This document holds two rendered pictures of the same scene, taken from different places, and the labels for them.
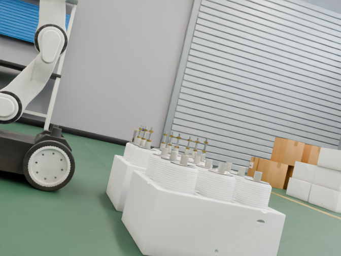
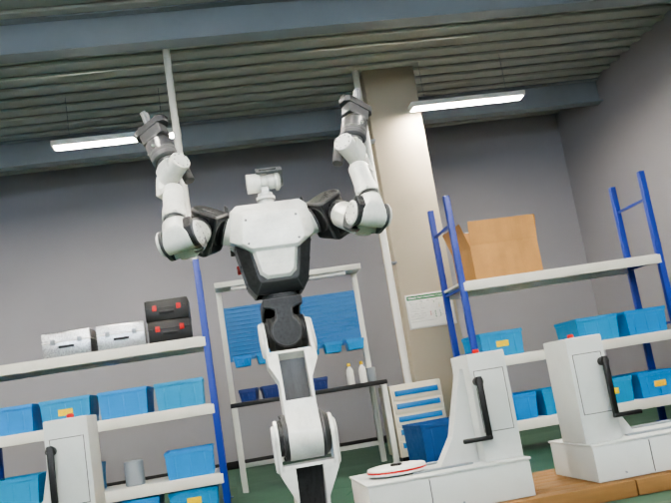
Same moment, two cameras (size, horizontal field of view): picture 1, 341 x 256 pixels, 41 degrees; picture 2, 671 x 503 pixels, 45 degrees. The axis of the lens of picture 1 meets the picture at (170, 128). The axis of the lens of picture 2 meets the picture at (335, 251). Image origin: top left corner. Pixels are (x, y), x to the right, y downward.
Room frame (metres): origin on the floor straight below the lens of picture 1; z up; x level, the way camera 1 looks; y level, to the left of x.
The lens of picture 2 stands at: (2.53, -1.93, 0.72)
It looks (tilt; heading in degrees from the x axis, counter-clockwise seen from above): 10 degrees up; 97
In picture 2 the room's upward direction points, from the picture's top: 9 degrees counter-clockwise
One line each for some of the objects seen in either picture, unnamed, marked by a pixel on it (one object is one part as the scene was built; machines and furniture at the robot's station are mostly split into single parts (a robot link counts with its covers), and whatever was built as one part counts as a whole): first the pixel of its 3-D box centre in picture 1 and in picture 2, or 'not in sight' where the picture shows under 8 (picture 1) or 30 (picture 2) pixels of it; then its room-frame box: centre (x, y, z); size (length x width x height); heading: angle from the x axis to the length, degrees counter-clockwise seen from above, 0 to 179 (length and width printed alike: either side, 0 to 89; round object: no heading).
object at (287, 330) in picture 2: not in sight; (283, 325); (1.99, 0.79, 0.97); 0.28 x 0.13 x 0.18; 106
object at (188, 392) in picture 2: not in sight; (181, 394); (0.33, 4.56, 0.90); 0.50 x 0.38 x 0.21; 106
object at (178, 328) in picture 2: not in sight; (171, 332); (0.32, 4.53, 1.41); 0.42 x 0.34 x 0.17; 107
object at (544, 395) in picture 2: not in sight; (553, 399); (3.31, 5.40, 0.36); 0.50 x 0.38 x 0.21; 107
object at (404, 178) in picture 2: not in sight; (413, 254); (2.32, 6.70, 2.00); 0.56 x 0.56 x 4.00; 16
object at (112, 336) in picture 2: not in sight; (123, 337); (-0.05, 4.43, 1.42); 0.42 x 0.37 x 0.20; 109
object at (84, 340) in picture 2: not in sight; (72, 345); (-0.44, 4.32, 1.42); 0.42 x 0.37 x 0.20; 103
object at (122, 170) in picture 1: (159, 189); not in sight; (1.97, -0.01, 0.09); 0.39 x 0.39 x 0.18; 14
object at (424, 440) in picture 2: not in sight; (438, 444); (2.30, 4.77, 0.19); 0.50 x 0.41 x 0.37; 110
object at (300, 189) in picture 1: (314, 192); not in sight; (4.64, -1.57, 0.09); 0.39 x 0.39 x 0.18; 16
